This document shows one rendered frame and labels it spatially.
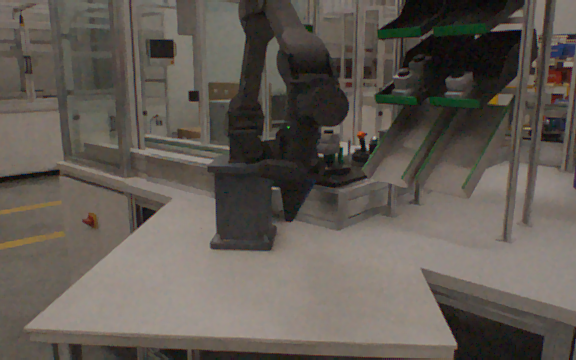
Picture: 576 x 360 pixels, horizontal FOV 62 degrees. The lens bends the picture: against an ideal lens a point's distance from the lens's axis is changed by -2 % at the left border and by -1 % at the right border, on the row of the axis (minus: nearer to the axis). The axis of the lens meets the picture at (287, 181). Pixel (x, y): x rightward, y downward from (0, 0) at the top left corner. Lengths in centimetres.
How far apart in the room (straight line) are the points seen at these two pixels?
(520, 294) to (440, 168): 38
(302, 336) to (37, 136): 589
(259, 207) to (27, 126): 550
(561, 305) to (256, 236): 63
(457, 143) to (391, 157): 17
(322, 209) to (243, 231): 25
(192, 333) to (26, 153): 578
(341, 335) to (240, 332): 16
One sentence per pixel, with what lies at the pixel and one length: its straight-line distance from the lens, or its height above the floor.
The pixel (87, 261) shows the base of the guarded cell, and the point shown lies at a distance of 239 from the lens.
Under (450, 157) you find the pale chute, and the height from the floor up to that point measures 106.
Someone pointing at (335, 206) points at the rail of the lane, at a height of 93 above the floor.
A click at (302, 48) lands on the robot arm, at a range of 74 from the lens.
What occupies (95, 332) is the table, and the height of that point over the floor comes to 86.
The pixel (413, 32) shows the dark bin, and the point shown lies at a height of 136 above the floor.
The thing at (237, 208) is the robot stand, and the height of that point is 96.
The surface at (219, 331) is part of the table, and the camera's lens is 83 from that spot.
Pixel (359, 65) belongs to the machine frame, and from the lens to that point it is 269.
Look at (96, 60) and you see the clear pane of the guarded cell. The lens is 210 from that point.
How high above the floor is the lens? 127
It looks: 13 degrees down
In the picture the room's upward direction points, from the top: straight up
